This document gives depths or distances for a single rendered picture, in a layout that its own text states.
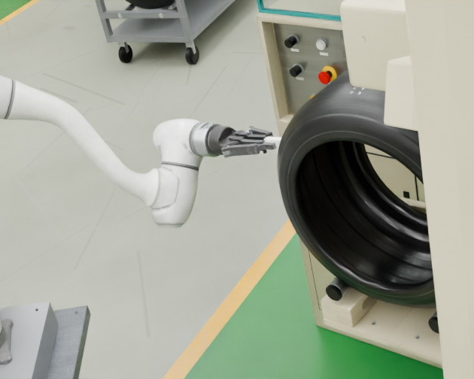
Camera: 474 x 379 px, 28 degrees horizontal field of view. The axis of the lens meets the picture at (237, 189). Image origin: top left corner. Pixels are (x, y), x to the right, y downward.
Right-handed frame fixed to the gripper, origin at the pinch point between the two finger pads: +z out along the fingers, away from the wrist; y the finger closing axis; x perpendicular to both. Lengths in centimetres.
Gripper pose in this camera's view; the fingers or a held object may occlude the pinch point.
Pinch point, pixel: (278, 144)
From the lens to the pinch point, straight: 229.4
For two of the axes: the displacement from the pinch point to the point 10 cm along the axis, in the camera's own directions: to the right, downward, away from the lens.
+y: 6.0, -5.1, 6.1
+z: 7.4, 0.8, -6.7
